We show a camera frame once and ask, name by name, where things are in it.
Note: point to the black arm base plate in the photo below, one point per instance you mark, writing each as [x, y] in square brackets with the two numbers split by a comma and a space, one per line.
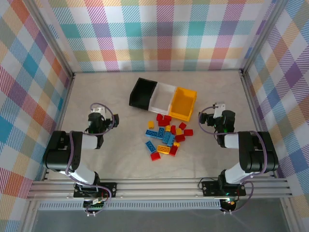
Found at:
[210, 188]
[114, 187]

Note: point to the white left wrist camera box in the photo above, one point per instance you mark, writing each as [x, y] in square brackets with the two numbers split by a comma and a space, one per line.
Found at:
[99, 110]

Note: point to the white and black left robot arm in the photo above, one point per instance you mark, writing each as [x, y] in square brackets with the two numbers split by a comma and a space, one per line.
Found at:
[60, 149]

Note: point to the aluminium frame leg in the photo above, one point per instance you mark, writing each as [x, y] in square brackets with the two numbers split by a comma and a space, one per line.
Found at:
[289, 217]
[30, 217]

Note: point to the long yellow lego brick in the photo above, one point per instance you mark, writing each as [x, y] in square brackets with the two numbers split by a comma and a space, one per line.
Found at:
[163, 149]

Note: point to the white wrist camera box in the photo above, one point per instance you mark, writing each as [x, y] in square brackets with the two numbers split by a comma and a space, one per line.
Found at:
[219, 108]
[99, 110]

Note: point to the small yellow lego brick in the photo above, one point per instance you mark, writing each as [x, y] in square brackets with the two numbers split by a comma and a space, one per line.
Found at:
[176, 144]
[168, 128]

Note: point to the wide aluminium mounting rail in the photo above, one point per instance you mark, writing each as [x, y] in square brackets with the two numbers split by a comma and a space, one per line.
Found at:
[157, 188]

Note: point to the blue lego brick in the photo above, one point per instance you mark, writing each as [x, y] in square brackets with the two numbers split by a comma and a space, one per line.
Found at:
[171, 140]
[150, 146]
[151, 133]
[161, 133]
[166, 137]

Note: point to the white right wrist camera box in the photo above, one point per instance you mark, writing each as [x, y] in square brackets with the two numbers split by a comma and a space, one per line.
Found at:
[219, 108]

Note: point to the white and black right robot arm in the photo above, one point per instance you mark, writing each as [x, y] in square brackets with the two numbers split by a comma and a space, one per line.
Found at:
[260, 152]

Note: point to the black plastic bin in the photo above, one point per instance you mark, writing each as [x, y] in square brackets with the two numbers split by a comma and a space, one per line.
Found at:
[142, 94]

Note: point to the aluminium table edge rail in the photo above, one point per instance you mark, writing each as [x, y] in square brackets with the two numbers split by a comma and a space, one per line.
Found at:
[249, 96]
[64, 101]

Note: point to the white plastic bin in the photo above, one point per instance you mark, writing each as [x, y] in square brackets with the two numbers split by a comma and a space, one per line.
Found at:
[161, 99]

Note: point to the yellow plastic bin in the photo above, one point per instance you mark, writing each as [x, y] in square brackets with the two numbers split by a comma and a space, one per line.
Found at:
[182, 101]

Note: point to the aluminium frame post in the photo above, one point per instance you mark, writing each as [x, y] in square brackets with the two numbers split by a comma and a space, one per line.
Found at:
[50, 36]
[262, 36]

